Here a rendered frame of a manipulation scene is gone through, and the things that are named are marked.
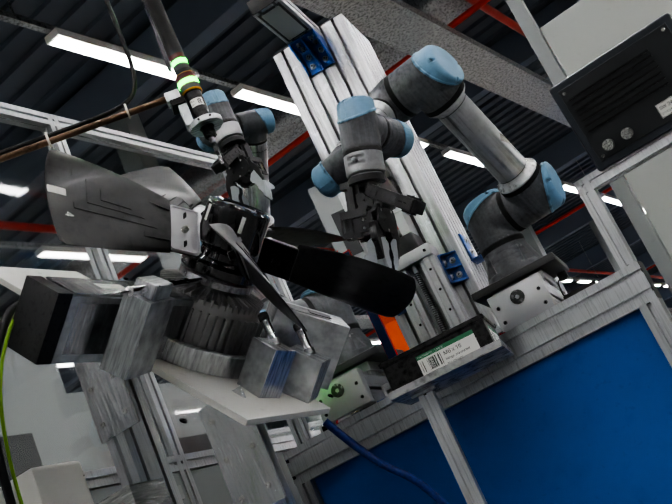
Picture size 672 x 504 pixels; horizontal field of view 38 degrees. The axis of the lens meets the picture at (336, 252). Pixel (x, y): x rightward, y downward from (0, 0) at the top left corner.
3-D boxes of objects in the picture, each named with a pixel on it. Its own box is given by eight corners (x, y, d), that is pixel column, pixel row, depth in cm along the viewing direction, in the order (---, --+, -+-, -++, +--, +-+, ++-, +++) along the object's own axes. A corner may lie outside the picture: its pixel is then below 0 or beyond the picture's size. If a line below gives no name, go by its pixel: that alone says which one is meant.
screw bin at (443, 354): (392, 399, 180) (377, 364, 182) (413, 402, 196) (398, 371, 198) (498, 346, 176) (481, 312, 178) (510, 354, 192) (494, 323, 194)
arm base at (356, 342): (340, 379, 267) (326, 347, 270) (387, 354, 263) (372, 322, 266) (319, 378, 253) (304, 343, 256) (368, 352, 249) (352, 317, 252)
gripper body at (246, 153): (270, 176, 257) (253, 138, 261) (251, 171, 250) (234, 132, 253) (248, 191, 260) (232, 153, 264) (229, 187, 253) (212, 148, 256)
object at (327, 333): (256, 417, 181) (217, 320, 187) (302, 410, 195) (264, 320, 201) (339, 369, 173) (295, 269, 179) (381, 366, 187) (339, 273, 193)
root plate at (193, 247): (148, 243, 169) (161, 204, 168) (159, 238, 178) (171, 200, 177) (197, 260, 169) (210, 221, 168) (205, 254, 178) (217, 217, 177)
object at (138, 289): (204, 288, 173) (107, 305, 139) (193, 283, 174) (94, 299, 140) (208, 276, 173) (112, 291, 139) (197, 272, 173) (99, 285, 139)
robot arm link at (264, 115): (285, 263, 295) (279, 113, 271) (252, 273, 291) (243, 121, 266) (268, 247, 304) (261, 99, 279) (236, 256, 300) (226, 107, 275)
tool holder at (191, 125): (179, 129, 191) (161, 88, 194) (183, 144, 198) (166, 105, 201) (221, 113, 193) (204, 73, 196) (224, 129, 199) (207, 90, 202)
